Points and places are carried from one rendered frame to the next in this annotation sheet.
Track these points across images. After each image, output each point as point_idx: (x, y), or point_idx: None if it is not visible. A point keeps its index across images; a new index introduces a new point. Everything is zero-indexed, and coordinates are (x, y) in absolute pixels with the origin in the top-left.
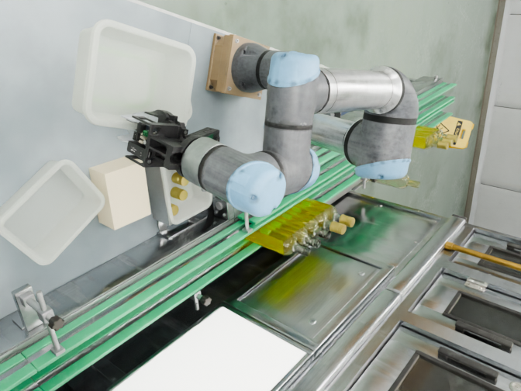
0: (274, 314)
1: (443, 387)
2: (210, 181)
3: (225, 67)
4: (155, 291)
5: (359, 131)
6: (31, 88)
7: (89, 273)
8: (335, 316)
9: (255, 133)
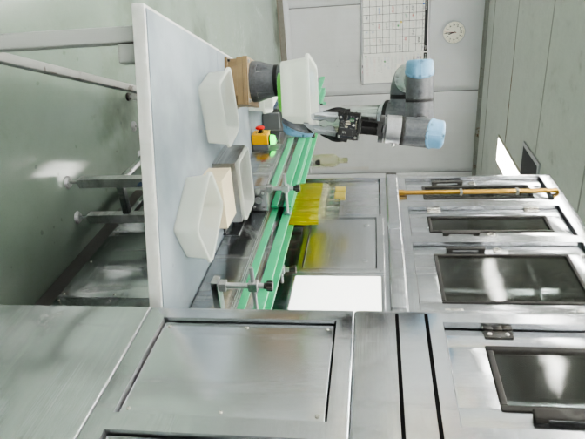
0: (337, 266)
1: (462, 265)
2: (412, 135)
3: (244, 83)
4: (273, 266)
5: (392, 108)
6: (176, 118)
7: (210, 273)
8: (377, 252)
9: (245, 138)
